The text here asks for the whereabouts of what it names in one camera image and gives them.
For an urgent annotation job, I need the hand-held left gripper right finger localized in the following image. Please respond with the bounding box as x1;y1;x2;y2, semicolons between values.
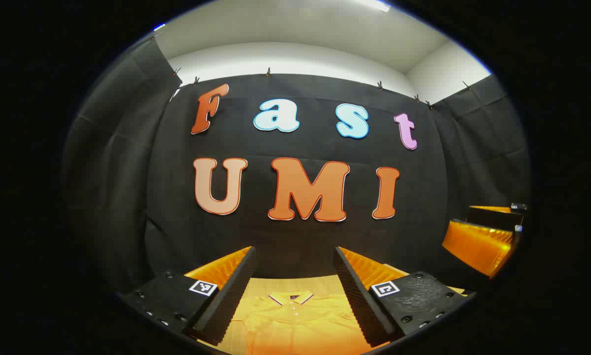
332;246;476;348

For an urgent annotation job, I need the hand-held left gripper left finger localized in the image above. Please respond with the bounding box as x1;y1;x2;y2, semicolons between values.
120;246;257;346

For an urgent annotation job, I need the orange T-shirt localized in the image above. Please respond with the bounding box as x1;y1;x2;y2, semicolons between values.
230;291;390;355

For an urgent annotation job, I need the white ceiling light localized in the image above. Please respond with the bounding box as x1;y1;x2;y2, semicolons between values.
355;0;392;13

